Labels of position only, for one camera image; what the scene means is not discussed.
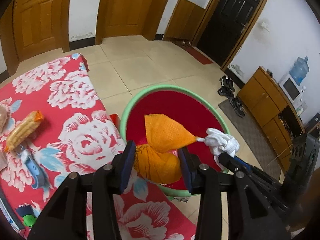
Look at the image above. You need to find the orange mesh bag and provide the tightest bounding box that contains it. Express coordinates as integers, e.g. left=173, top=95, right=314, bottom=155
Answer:
left=133, top=114, right=197, bottom=185

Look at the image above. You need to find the white cloth glove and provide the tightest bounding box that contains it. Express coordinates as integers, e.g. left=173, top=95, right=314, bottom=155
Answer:
left=204, top=128, right=240, bottom=170

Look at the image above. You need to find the grey floor mat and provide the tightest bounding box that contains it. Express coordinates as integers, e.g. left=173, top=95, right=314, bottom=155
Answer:
left=219, top=100, right=281, bottom=180

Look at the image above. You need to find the green bottle cap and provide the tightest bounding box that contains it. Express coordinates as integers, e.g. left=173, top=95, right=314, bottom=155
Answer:
left=23, top=215, right=36, bottom=228

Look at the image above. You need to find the wooden sideboard cabinet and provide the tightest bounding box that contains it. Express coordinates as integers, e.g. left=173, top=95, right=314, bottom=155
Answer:
left=238, top=66, right=305, bottom=172

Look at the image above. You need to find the black sneaker near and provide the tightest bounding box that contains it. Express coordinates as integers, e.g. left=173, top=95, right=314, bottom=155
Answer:
left=229, top=98, right=245, bottom=118

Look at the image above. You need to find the black sneaker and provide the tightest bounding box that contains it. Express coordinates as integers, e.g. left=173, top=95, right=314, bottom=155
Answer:
left=220, top=75, right=235, bottom=92
left=217, top=86, right=234, bottom=99
left=229, top=98, right=245, bottom=118

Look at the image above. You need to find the newspaper under basin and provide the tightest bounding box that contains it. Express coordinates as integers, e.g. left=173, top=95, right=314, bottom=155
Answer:
left=173, top=197, right=190, bottom=203

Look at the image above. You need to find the red green plastic basin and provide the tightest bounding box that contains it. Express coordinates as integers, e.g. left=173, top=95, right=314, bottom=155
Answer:
left=119, top=84, right=231, bottom=197

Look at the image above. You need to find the black sneaker middle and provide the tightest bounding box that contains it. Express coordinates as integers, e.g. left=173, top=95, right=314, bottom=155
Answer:
left=217, top=86, right=234, bottom=99

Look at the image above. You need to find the black sneaker far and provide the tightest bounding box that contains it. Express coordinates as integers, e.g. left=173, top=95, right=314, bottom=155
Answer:
left=220, top=75, right=235, bottom=92

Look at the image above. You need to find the white microwave oven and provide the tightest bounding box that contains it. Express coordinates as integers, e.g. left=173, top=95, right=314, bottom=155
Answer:
left=278, top=73, right=303, bottom=109

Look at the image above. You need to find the orange wrapped snack pack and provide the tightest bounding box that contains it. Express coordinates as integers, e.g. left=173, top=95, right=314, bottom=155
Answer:
left=4, top=111, right=44, bottom=152

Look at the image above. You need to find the red floral tablecloth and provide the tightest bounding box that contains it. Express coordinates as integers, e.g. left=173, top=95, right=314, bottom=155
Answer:
left=1, top=53, right=196, bottom=239

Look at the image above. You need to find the blue water jug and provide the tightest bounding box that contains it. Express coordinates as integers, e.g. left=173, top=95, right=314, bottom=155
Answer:
left=289, top=56, right=310, bottom=86

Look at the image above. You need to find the red door mat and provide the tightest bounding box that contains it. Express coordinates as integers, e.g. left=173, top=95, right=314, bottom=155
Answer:
left=174, top=41, right=214, bottom=64

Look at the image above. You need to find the dark entrance door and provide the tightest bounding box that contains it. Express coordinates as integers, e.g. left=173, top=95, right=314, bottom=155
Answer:
left=191, top=0, right=267, bottom=70

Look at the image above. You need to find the right wooden door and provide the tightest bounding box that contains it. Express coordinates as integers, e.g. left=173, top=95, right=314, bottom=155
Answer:
left=95, top=0, right=168, bottom=44

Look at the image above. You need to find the wooden door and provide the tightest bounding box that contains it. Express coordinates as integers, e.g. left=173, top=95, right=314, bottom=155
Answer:
left=1, top=0, right=71, bottom=76
left=95, top=0, right=168, bottom=44

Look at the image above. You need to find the left wooden door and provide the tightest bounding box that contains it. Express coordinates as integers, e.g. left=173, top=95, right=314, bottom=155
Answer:
left=1, top=0, right=71, bottom=76

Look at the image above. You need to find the wooden wall cabinet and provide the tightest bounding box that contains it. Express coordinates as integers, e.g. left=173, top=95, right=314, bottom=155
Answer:
left=163, top=0, right=205, bottom=41

